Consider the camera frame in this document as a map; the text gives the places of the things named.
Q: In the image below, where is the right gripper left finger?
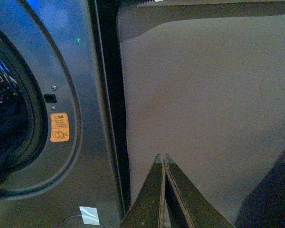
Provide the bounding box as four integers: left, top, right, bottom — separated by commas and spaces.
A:
119, 154, 166, 228

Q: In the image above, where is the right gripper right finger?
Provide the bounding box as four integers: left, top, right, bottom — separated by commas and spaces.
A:
164, 155, 235, 228

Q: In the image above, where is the grey front-load washing machine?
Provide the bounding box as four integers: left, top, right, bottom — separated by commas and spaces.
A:
0, 0, 130, 228

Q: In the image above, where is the white tape piece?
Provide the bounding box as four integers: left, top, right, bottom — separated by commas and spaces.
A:
79, 206, 100, 226

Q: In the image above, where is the orange warning sticker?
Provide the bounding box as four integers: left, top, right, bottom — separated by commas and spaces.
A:
50, 113, 70, 143

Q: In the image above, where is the black rubber door gasket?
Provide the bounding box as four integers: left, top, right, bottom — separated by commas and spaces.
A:
0, 30, 48, 183

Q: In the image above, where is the black door latch slot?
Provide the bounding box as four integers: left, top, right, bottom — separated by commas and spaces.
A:
44, 94, 57, 104

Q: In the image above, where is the stainless steel washer drum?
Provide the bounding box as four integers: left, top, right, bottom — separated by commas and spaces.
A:
0, 59, 21, 108

